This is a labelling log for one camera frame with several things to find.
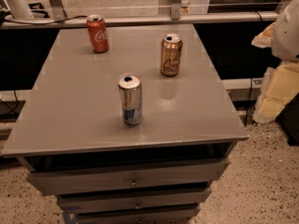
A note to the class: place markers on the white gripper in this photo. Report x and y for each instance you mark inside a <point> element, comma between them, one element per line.
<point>287,34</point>

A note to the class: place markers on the silver blue redbull can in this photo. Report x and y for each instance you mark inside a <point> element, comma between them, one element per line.
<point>130,88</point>

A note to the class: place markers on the orange gold soda can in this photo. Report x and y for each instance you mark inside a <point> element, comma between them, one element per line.
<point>171,48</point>

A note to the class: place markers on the red coca-cola can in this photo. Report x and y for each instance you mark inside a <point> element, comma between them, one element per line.
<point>97,33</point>

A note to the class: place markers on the grey drawer cabinet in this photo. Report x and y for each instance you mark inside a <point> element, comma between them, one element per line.
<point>129,136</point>

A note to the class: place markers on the bottom grey drawer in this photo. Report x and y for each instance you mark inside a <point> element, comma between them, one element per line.
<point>139,216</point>

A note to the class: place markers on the grey drawer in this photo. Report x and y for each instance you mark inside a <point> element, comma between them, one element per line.
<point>128,176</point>
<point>134,200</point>
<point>139,216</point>

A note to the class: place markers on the middle grey drawer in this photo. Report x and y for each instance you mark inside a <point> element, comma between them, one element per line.
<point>134,200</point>

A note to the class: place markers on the top grey drawer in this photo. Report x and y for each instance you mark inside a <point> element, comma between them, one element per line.
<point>128,176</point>

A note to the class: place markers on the white pipe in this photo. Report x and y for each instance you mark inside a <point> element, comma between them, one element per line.
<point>20,9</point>

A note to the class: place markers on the grey metal rail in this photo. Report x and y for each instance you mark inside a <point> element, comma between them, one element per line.
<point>144,20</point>

